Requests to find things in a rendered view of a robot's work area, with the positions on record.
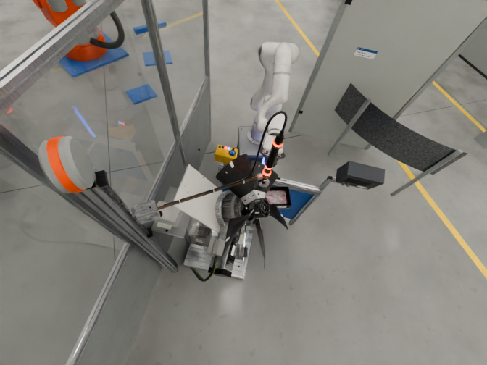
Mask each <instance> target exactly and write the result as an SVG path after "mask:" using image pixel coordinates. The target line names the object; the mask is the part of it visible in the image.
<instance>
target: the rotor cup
mask: <svg viewBox="0 0 487 365"><path fill-rule="evenodd" d="M264 206H265V209H264ZM252 209H254V211H253V212H252V214H251V215H250V218H248V220H247V221H251V220H253V218H265V217H267V216H268V215H269V213H270V205H269V203H268V201H267V199H266V198H256V199H254V200H253V201H251V202H250V203H248V204H247V205H244V203H243V202H242V204H241V213H242V215H243V216H244V215H246V214H249V212H250V211H251V210H252ZM255 212H259V213H258V214H255Z"/></svg>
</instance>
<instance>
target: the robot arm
mask: <svg viewBox="0 0 487 365"><path fill-rule="evenodd" d="M298 55H299V48H298V46H297V45H296V44H294V43H286V42H282V43H278V42H265V43H263V44H262V45H261V46H260V47H259V60H260V62H261V64H262V66H263V67H264V69H265V76H264V80H263V83H262V86H261V87H260V88H259V89H258V90H257V91H256V93H255V94H254V95H253V96H252V98H251V102H250V107H251V108H252V109H253V110H254V111H257V113H256V114H255V117H254V124H253V128H252V129H250V130H249V131H248V133H247V138H248V140H249V141H250V142H251V143H253V144H255V145H259V144H260V141H261V139H262V134H263V132H264V130H265V126H266V124H267V122H268V120H269V119H270V118H271V116H273V115H274V114H275V113H276V112H279V111H280V110H281V109H282V106H283V103H285V102H286V101H287V99H288V89H289V82H290V74H291V64H293V63H294V62H295V61H296V60H297V58H298ZM269 94H271V95H269ZM284 120H285V116H284V114H278V115H276V116H275V117H274V118H273V119H272V121H271V122H270V124H269V126H268V128H267V131H266V133H265V137H264V140H263V142H262V145H263V144H264V145H263V147H261V150H260V153H261V154H262V155H263V157H264V158H265V159H264V163H265V165H266V163H267V158H268V156H269V153H270V149H271V147H272V143H273V141H274V139H275V137H276V135H277V134H278V133H280V131H281V130H282V128H283V123H284ZM285 156H286V155H285V154H284V152H283V145H282V147H281V148H280V149H279V152H278V155H277V156H276V159H275V162H274V164H273V167H275V165H277V162H278V160H279V159H282V158H285Z"/></svg>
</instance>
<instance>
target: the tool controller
mask: <svg viewBox="0 0 487 365"><path fill-rule="evenodd" d="M384 179H385V170H384V169H381V168H377V167H372V166H369V165H366V164H360V163H356V162H353V161H348V162H347V163H345V164H344V165H343V166H341V167H339V168H338V169H337V173H336V182H337V183H341V185H344V184H345V185H346V187H349V186H350V185H351V186H354V187H358V188H364V189H367V190H369V189H371V188H374V187H377V186H379V185H382V184H384Z"/></svg>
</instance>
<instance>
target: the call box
mask: <svg viewBox="0 0 487 365"><path fill-rule="evenodd" d="M219 146H221V145H218V146H217V150H216V152H215V161H218V162H222V163H226V164H228V163H229V162H231V161H232V160H234V159H235V158H237V154H238V149H236V148H235V149H234V151H235V154H234V155H230V151H232V148H230V147H228V148H230V150H228V148H227V149H225V147H227V146H225V147H224V148H222V146H221V148H219Z"/></svg>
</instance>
